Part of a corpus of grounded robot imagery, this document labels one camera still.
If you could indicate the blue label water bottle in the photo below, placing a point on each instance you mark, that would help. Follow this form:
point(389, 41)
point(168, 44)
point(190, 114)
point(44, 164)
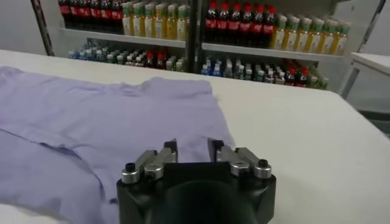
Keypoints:
point(206, 70)
point(72, 55)
point(217, 71)
point(81, 55)

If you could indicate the yellow tea bottle green cap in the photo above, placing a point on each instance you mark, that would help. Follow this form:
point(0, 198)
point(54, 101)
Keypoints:
point(339, 45)
point(128, 25)
point(290, 39)
point(326, 44)
point(314, 42)
point(161, 28)
point(172, 29)
point(139, 26)
point(301, 41)
point(182, 30)
point(150, 27)
point(278, 38)

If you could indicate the white cabinet shelf board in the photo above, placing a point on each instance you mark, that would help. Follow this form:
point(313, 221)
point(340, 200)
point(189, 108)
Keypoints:
point(122, 38)
point(274, 52)

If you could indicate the purple cartoon-print T-shirt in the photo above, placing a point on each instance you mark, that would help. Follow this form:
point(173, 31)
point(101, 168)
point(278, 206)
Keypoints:
point(106, 121)

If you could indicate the beverage display cabinet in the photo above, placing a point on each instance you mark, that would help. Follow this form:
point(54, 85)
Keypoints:
point(192, 36)

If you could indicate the red-cap cola bottle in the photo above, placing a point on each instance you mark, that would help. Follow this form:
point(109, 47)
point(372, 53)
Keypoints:
point(234, 32)
point(85, 13)
point(75, 12)
point(64, 12)
point(245, 33)
point(95, 14)
point(106, 14)
point(268, 35)
point(211, 30)
point(257, 34)
point(116, 15)
point(222, 31)

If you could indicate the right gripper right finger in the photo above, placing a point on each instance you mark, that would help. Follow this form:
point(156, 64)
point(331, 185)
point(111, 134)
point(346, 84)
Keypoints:
point(234, 156)

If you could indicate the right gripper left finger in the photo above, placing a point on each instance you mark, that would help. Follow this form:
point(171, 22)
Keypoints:
point(155, 161)

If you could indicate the small white metal-frame table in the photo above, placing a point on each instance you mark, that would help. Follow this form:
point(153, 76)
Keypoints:
point(371, 62)

